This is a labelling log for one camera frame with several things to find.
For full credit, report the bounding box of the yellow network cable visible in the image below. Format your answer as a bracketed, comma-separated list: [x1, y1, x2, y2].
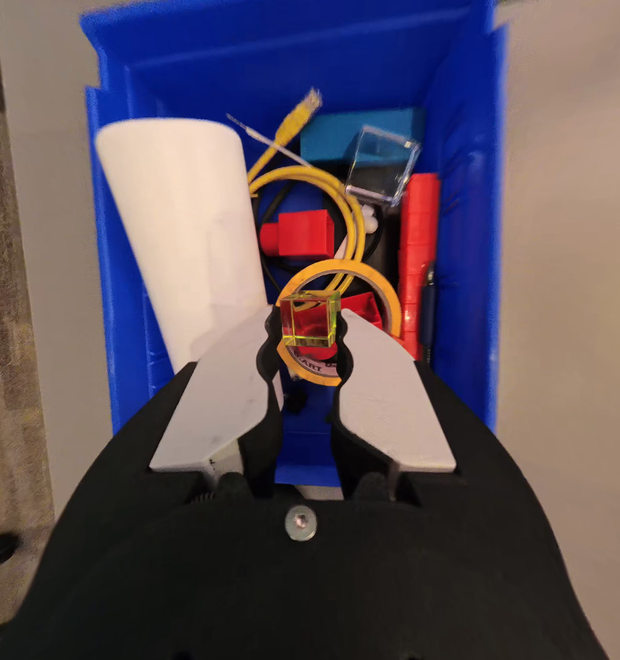
[246, 88, 368, 306]

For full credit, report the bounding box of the black cable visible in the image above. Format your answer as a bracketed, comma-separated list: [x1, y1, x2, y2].
[252, 183, 292, 292]

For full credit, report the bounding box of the blue plastic bin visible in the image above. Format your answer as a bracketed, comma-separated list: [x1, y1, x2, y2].
[80, 0, 510, 488]

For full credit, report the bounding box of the small red block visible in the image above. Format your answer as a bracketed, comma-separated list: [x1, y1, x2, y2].
[340, 292, 384, 332]

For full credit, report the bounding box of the yellow-green clear cube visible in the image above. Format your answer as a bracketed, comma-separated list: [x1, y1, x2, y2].
[278, 290, 341, 349]

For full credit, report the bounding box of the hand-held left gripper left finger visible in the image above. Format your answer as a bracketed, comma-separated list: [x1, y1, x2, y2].
[149, 307, 285, 488]

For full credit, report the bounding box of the clear zip tie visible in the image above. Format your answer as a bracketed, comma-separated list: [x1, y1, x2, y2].
[226, 113, 312, 168]

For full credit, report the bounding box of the teal block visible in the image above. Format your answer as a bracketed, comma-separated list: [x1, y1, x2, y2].
[300, 108, 427, 167]

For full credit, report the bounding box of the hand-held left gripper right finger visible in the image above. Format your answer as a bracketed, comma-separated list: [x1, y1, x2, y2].
[332, 308, 458, 500]

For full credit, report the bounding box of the long red block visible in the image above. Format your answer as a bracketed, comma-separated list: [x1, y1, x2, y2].
[398, 172, 441, 362]

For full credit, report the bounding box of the red block with peg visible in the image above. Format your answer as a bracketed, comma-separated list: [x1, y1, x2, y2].
[260, 210, 336, 258]

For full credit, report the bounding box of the clear colourless cube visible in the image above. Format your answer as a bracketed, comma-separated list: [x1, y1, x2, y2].
[344, 126, 422, 208]

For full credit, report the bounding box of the blue pen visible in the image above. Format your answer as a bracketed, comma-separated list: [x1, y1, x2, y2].
[417, 262, 438, 358]

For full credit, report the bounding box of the yellow tape roll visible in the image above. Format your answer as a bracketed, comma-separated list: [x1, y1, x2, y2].
[276, 259, 403, 387]

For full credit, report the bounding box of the white paper roll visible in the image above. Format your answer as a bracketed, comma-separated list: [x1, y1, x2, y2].
[95, 119, 270, 375]

